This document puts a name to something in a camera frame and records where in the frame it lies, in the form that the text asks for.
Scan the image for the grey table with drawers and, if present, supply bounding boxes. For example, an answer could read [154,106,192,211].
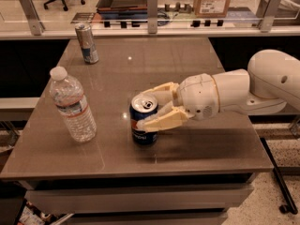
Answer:
[0,37,275,225]

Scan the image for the brown cardboard box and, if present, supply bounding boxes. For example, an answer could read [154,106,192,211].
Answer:
[193,0,231,18]

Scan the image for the clear plastic water bottle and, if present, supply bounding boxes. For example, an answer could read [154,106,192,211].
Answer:
[50,67,97,143]

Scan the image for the blue pepsi can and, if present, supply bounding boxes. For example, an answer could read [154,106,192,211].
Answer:
[129,94,158,145]

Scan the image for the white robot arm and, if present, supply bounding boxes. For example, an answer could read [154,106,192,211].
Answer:
[137,50,300,132]

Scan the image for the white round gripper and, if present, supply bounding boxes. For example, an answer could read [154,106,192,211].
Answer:
[142,74,219,132]

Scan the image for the black floor bar with wheel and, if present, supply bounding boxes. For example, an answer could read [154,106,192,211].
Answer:
[261,138,298,215]

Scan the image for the silver redbull can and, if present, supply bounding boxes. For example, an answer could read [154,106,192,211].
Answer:
[75,22,98,64]

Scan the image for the glass railing with metal posts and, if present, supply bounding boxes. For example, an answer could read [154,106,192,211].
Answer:
[0,0,300,39]

